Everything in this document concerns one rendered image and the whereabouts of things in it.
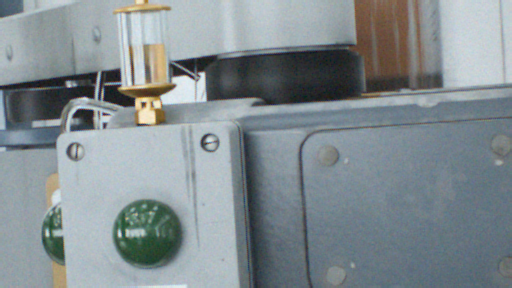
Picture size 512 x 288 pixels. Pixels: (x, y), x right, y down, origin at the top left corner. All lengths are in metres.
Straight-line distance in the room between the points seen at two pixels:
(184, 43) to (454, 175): 0.23
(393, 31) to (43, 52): 0.30
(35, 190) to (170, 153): 0.48
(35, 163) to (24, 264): 0.08
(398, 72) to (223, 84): 0.38
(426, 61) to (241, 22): 0.39
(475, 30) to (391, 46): 4.69
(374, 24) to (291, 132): 0.50
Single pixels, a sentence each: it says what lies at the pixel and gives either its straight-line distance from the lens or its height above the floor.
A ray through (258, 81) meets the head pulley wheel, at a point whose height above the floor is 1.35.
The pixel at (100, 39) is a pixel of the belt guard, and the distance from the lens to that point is 0.87.
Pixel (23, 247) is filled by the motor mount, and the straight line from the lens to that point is 1.04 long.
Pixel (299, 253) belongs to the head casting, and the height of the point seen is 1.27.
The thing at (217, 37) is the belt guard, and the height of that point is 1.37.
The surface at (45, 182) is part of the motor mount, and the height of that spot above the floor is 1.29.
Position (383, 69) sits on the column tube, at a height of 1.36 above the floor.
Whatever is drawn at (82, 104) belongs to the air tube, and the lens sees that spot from 0.72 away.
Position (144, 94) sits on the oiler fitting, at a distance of 0.64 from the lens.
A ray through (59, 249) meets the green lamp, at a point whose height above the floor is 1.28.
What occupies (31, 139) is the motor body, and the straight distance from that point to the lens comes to 1.06.
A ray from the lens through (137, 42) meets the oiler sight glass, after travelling 0.64.
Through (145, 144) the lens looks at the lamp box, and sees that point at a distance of 0.56.
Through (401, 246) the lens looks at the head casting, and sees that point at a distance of 0.61.
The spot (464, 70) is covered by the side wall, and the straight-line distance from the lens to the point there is 5.78.
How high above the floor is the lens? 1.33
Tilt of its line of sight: 3 degrees down
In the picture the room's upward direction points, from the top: 4 degrees counter-clockwise
